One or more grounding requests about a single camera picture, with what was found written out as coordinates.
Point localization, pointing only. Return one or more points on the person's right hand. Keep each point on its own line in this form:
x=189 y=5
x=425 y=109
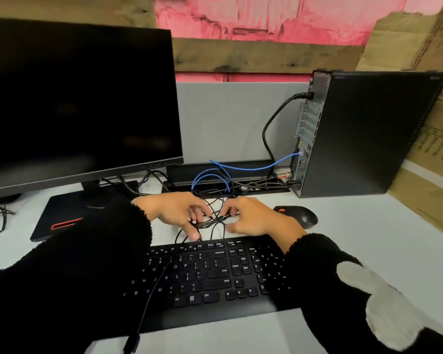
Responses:
x=258 y=217

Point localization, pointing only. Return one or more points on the person's left hand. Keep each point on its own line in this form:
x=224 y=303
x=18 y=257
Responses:
x=173 y=210

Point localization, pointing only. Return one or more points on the black desktop tower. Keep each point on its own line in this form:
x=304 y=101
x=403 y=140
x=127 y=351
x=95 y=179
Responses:
x=373 y=136

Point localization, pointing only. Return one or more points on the person's left forearm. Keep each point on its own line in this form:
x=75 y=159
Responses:
x=70 y=283

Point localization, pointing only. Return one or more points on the person's right forearm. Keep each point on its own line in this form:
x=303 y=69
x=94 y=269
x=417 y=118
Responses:
x=354 y=302

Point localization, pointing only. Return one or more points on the black mouse with red wheel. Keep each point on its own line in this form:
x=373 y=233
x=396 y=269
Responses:
x=299 y=215

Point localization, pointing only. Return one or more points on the white desk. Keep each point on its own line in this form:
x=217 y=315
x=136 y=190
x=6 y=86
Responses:
x=373 y=235

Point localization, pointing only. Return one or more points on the black computer monitor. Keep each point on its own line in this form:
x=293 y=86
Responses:
x=70 y=106

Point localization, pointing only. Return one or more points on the black keyboard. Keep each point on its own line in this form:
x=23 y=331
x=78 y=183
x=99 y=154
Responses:
x=214 y=280

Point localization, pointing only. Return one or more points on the long weathered wooden plank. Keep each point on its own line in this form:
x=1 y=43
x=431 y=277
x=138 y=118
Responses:
x=265 y=55

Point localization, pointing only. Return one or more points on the narrow brown cardboard panel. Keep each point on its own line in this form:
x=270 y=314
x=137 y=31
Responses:
x=424 y=202

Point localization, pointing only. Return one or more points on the printed brown cardboard box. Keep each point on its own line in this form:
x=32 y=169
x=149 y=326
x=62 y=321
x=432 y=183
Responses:
x=439 y=117

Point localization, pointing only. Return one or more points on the plain brown cardboard sheet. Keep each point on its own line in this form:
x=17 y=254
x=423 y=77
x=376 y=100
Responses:
x=395 y=40

